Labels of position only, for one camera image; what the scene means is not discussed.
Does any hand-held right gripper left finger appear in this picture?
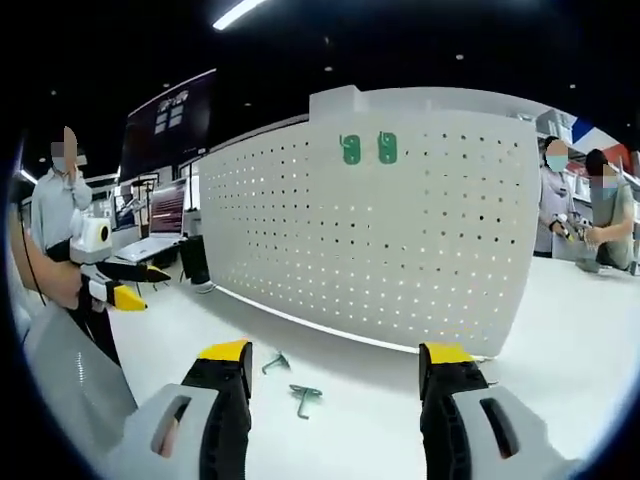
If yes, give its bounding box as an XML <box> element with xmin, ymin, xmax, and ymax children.
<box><xmin>103</xmin><ymin>338</ymin><xmax>254</xmax><ymax>480</ymax></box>

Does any white perforated mounting plate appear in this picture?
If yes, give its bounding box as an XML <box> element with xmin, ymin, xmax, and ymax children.
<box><xmin>197</xmin><ymin>117</ymin><xmax>541</xmax><ymax>361</ymax></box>

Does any person's white shirt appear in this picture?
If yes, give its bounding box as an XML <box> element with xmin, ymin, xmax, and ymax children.
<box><xmin>9</xmin><ymin>294</ymin><xmax>49</xmax><ymax>361</ymax></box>

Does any ceiling light bar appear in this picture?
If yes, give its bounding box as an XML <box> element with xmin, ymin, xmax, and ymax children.
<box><xmin>212</xmin><ymin>0</ymin><xmax>269</xmax><ymax>30</ymax></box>

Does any open laptop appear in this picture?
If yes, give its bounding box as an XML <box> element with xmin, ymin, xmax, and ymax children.
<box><xmin>114</xmin><ymin>181</ymin><xmax>190</xmax><ymax>264</ymax></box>

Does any person's left hand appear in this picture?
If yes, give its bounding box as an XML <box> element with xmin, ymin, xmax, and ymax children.
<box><xmin>49</xmin><ymin>262</ymin><xmax>109</xmax><ymax>312</ymax></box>

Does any translucent grey box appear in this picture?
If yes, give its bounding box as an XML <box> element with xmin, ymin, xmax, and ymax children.
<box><xmin>551</xmin><ymin>233</ymin><xmax>601</xmax><ymax>274</ymax></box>

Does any green hook assembly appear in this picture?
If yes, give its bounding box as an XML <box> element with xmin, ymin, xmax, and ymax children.
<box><xmin>288</xmin><ymin>383</ymin><xmax>324</xmax><ymax>420</ymax></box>
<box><xmin>339</xmin><ymin>133</ymin><xmax>362</xmax><ymax>165</ymax></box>
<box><xmin>376</xmin><ymin>130</ymin><xmax>399</xmax><ymax>165</ymax></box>
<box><xmin>262</xmin><ymin>351</ymin><xmax>292</xmax><ymax>375</ymax></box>

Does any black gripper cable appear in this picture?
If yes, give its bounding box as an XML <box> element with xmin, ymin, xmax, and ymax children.
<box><xmin>18</xmin><ymin>209</ymin><xmax>50</xmax><ymax>307</ymax></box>

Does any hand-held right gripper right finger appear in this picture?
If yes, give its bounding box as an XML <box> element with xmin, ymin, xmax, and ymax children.
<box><xmin>418</xmin><ymin>342</ymin><xmax>586</xmax><ymax>480</ymax></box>

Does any large dark wall screen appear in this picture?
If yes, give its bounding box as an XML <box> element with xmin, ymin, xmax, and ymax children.
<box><xmin>119</xmin><ymin>68</ymin><xmax>220</xmax><ymax>182</ymax></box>

